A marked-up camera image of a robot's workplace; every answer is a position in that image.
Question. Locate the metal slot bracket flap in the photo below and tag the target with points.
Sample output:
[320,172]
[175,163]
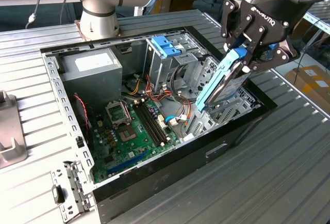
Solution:
[74,182]

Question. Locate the CPU socket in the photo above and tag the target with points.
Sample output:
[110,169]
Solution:
[126,133]

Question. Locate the green motherboard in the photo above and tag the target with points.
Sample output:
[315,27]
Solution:
[143,141]

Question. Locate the blue plastic latch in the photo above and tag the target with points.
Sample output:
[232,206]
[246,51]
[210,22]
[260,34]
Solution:
[161,42]
[172,51]

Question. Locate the hard disk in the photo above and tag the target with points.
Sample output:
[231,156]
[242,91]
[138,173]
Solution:
[206,92]

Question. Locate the black open PC case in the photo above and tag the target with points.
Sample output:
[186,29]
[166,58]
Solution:
[180,172]

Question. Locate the black RAM slot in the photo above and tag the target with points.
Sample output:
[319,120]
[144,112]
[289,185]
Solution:
[148,125]
[153,121]
[156,119]

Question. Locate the grey power supply unit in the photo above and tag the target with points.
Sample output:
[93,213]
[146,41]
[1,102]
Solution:
[92,79]

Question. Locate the yellow brown cardboard box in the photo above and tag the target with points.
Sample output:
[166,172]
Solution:
[309,89]

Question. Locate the grey parts rack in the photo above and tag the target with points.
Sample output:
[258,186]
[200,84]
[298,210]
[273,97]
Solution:
[10,131]

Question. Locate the metal disk bay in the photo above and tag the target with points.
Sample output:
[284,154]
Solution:
[199,127]

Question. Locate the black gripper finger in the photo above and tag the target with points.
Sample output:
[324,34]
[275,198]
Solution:
[233,25]
[281,55]

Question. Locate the grey metal drive cage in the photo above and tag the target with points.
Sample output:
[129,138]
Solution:
[159,69]

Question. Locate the white frame slat table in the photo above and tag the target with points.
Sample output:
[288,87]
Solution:
[317,24]

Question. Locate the blue expansion slot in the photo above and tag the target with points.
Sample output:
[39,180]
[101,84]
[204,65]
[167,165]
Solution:
[126,164]

